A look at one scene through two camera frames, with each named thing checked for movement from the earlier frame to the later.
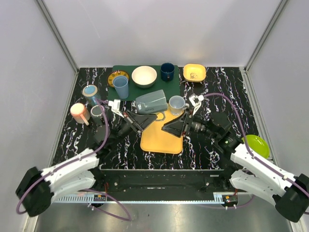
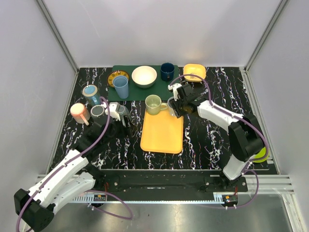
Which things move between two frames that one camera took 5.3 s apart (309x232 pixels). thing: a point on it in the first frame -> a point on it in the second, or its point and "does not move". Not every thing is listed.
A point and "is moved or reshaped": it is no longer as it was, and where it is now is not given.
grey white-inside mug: [151, 103] is moved or reshaped
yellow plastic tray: [153, 139] does not move
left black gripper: [133, 121] -> [124, 123]
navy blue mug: [167, 70] does not move
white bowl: [144, 77] does not move
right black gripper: [175, 126] -> [174, 102]
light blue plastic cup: [120, 83] does not move
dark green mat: [172, 88] does not move
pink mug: [80, 113] does not move
